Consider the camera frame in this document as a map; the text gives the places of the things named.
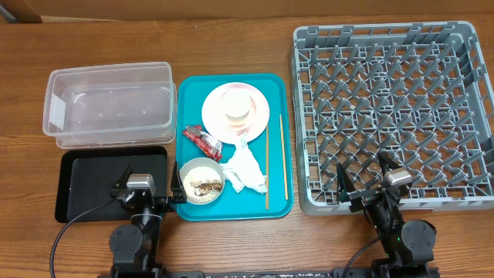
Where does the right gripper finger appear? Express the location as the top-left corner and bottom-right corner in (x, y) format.
(337, 162), (355, 203)
(377, 151), (401, 181)

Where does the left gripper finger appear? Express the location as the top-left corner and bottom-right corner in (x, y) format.
(171, 162), (187, 204)
(110, 165), (132, 193)

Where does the grey metal bowl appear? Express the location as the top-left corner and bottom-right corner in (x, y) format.
(180, 158), (225, 205)

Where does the red foil snack wrapper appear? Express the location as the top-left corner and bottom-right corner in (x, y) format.
(182, 125), (223, 162)

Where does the white napkin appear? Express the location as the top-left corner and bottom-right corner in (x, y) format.
(219, 132), (268, 194)

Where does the white paper cup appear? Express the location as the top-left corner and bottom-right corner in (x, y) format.
(222, 91), (252, 120)

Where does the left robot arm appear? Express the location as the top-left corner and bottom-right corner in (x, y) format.
(109, 164), (187, 277)

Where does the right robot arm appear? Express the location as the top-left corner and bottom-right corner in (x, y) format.
(337, 151), (440, 277)

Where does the grey dishwasher rack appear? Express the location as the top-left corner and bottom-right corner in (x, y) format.
(290, 21), (493, 215)

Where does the spilled rice and food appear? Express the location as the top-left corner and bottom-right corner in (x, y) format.
(183, 166), (224, 205)

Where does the black plastic tray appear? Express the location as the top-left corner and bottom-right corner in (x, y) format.
(55, 146), (167, 223)

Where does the right wooden chopstick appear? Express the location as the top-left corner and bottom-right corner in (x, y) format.
(279, 114), (289, 201)

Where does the wooden chopstick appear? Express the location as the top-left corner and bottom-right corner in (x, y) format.
(265, 125), (269, 210)
(279, 114), (289, 201)

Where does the left wooden chopstick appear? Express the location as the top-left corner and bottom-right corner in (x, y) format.
(265, 125), (269, 210)

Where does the clear plastic storage bin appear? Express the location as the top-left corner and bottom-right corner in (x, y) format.
(42, 62), (178, 149)

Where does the teal serving tray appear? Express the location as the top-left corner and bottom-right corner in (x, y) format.
(176, 73), (294, 222)

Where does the large pink plate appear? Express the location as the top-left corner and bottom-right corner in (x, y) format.
(201, 82), (270, 144)

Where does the small pink saucer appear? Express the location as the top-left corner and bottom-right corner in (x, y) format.
(221, 89), (254, 129)

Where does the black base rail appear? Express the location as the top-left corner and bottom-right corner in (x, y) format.
(164, 267), (373, 278)

